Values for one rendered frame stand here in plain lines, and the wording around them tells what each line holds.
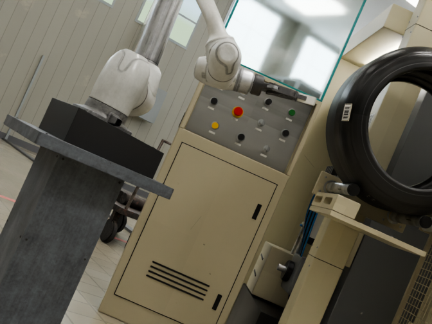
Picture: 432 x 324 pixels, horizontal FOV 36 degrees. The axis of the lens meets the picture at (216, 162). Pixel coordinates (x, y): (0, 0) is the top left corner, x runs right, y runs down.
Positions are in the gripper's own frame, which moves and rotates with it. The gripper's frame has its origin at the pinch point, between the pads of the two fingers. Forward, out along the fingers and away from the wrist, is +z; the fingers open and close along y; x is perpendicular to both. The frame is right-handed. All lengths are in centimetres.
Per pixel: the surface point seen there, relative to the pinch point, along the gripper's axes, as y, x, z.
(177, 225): 64, 61, -31
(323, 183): 26.0, 26.2, 19.7
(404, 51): -9.3, -24.4, 27.3
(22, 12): 968, -164, -382
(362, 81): -10.3, -9.9, 15.8
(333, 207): -8.5, 34.8, 18.3
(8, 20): 960, -141, -400
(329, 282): 28, 64, 34
